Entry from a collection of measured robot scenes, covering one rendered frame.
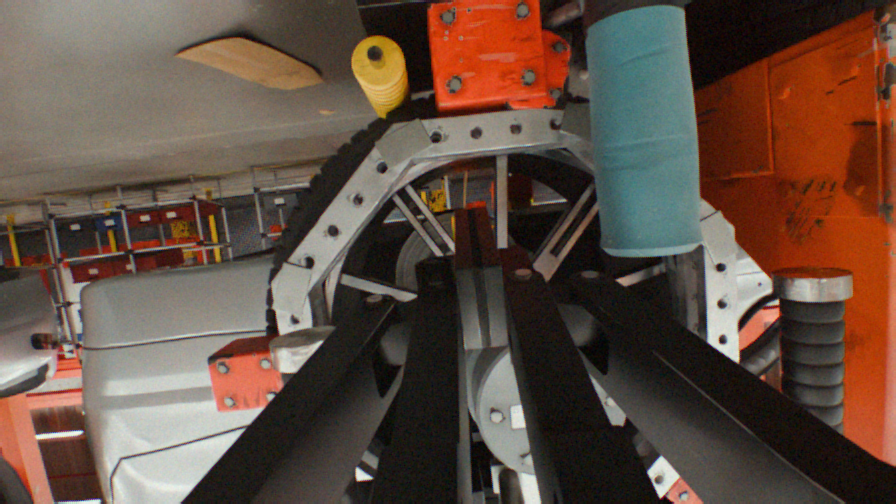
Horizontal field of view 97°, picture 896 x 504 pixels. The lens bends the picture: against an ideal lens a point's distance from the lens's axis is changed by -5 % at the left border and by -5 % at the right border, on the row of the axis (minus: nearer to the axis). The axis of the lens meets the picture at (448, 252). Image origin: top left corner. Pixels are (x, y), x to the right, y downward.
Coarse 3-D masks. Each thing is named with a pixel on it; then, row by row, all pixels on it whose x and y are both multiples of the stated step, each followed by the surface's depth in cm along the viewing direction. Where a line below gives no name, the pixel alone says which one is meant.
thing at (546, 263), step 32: (448, 160) 54; (480, 160) 62; (512, 160) 62; (544, 160) 57; (576, 160) 55; (416, 192) 57; (576, 192) 69; (416, 224) 57; (576, 224) 59; (352, 256) 61; (544, 256) 58; (608, 256) 76; (672, 256) 57; (352, 288) 70; (384, 288) 58; (640, 288) 66; (672, 288) 57; (384, 416) 65; (480, 448) 69
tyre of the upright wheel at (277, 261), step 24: (432, 96) 54; (576, 96) 55; (384, 120) 54; (408, 120) 53; (360, 144) 54; (336, 168) 54; (384, 168) 54; (312, 192) 54; (336, 192) 54; (312, 216) 54; (288, 240) 54
